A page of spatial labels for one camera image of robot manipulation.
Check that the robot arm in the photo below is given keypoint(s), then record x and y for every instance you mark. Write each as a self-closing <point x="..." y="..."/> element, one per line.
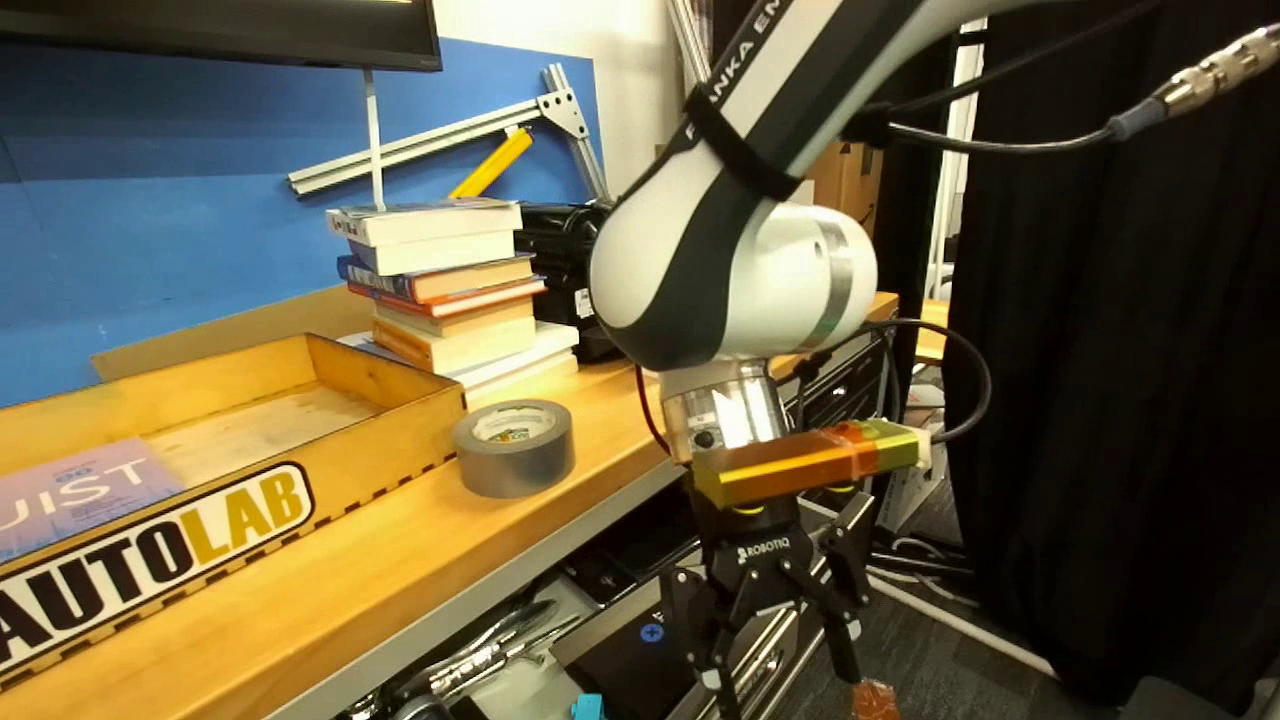
<point x="720" y="250"/>

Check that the wooden tray with logo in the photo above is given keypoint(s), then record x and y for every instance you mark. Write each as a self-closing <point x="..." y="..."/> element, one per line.
<point x="330" y="470"/>

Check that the blue and orange book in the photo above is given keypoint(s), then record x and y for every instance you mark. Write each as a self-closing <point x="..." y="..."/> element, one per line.
<point x="450" y="280"/>

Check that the aluminium frame bar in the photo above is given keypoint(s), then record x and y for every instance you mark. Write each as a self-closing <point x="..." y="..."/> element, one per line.
<point x="430" y="140"/>

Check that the stack of white books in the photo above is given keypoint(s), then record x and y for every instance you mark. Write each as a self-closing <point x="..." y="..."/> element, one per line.
<point x="525" y="362"/>

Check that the small blue object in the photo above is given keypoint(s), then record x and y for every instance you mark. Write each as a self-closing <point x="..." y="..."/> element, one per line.
<point x="588" y="708"/>

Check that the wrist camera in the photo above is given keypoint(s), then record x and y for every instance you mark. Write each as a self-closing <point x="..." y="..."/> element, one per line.
<point x="800" y="462"/>

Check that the thick tan book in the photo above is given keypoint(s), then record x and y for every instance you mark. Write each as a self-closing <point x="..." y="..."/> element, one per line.
<point x="460" y="345"/>

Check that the yellow bar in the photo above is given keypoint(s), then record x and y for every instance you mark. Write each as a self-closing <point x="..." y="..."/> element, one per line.
<point x="492" y="163"/>

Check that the white book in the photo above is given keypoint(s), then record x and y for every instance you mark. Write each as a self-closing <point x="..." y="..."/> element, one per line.
<point x="430" y="222"/>
<point x="435" y="253"/>

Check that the black device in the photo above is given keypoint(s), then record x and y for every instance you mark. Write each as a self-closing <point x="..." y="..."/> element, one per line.
<point x="560" y="260"/>

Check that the black monitor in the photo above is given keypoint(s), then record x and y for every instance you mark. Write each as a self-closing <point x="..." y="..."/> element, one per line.
<point x="220" y="30"/>

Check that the blue board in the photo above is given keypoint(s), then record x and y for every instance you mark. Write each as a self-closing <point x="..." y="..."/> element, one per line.
<point x="150" y="200"/>

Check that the white box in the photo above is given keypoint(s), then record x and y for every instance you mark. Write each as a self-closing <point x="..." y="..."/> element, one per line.
<point x="910" y="485"/>

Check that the red book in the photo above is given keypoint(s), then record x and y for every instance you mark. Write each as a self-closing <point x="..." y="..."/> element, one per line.
<point x="470" y="299"/>

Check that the black drawer cabinet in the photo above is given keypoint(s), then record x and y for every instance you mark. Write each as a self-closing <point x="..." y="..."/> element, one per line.
<point x="850" y="385"/>

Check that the drawer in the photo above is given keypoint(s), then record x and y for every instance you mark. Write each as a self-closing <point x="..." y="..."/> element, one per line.
<point x="620" y="650"/>

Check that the roll of grey duct tape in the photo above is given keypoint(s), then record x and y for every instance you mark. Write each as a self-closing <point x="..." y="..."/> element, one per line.
<point x="515" y="460"/>

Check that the black curtain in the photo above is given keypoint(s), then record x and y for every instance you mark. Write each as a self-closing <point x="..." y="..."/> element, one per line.
<point x="1120" y="400"/>

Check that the purple booklet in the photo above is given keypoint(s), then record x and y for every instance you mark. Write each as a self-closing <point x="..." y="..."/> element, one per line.
<point x="80" y="490"/>

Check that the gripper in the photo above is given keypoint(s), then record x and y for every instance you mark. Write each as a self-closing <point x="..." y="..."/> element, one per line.
<point x="755" y="555"/>

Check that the cardboard box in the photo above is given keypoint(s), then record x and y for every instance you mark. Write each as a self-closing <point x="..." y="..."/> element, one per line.
<point x="850" y="185"/>

